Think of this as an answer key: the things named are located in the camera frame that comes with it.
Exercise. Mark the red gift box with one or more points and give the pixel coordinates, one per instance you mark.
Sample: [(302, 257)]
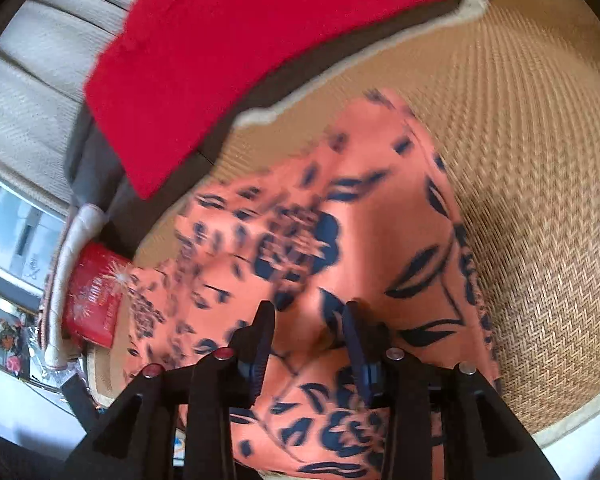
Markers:
[(92, 300)]

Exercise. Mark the maroon floral folded quilt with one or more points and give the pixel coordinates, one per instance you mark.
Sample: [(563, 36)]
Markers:
[(75, 240)]

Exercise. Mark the dark brown leather sofa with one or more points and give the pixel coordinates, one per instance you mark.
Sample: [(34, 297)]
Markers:
[(100, 185)]

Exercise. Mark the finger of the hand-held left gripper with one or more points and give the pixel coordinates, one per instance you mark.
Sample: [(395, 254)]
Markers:
[(80, 402)]

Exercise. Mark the clear plastic bag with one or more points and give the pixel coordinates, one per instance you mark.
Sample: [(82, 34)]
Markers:
[(47, 367)]

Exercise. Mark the beige dotted curtain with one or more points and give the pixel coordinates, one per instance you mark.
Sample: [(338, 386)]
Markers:
[(30, 85)]

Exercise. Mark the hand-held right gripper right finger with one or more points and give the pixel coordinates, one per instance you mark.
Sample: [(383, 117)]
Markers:
[(355, 350)]

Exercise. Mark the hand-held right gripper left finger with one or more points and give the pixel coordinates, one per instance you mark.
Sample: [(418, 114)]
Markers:
[(260, 360)]

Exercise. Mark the orange black floral blouse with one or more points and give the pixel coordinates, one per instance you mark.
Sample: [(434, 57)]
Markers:
[(380, 240)]

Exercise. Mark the red blanket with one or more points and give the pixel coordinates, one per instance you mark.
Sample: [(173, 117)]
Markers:
[(230, 60)]

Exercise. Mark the woven rattan mat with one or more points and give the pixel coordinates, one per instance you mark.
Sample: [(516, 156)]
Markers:
[(530, 160)]

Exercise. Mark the red artificial flowers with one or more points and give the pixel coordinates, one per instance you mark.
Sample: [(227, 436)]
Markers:
[(7, 342)]

